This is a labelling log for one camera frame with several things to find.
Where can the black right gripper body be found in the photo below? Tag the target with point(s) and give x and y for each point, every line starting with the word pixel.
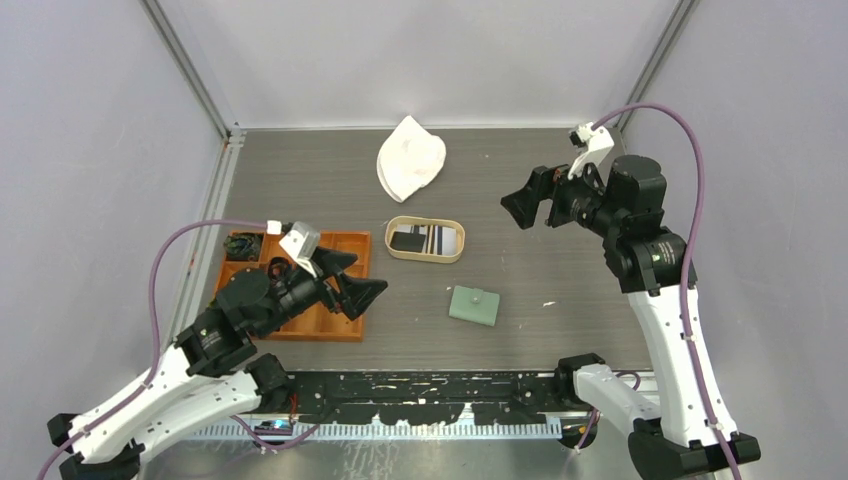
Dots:
pixel 578 199

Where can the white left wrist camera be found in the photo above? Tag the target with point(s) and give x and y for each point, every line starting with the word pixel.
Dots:
pixel 299 242

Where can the aluminium frame rail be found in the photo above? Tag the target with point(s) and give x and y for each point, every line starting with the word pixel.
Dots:
pixel 282 426

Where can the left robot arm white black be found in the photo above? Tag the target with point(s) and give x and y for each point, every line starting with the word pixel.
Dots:
pixel 211 370

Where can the green card holder wallet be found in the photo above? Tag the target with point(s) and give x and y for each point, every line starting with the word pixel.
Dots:
pixel 474 305

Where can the orange compartment organizer tray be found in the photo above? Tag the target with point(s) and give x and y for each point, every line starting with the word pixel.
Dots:
pixel 316 324

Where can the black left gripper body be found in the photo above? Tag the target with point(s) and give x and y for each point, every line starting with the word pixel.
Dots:
pixel 307 291

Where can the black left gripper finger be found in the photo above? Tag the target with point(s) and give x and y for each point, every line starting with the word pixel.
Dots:
pixel 331 263
pixel 357 294

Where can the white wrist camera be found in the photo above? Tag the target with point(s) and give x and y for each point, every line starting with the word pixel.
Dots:
pixel 299 242
pixel 593 142

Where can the beige oval card tray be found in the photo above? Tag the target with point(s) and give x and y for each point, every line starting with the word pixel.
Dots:
pixel 428 240

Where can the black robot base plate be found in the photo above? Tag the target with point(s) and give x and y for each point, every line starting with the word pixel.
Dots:
pixel 426 397

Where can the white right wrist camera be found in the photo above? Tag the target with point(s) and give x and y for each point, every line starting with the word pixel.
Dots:
pixel 593 142

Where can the white folded cloth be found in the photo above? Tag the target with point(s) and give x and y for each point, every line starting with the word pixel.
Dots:
pixel 409 159

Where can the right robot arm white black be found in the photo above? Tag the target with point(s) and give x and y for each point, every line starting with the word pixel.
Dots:
pixel 656 298

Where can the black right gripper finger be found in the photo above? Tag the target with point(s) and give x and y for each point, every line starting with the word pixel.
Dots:
pixel 543 181
pixel 523 205

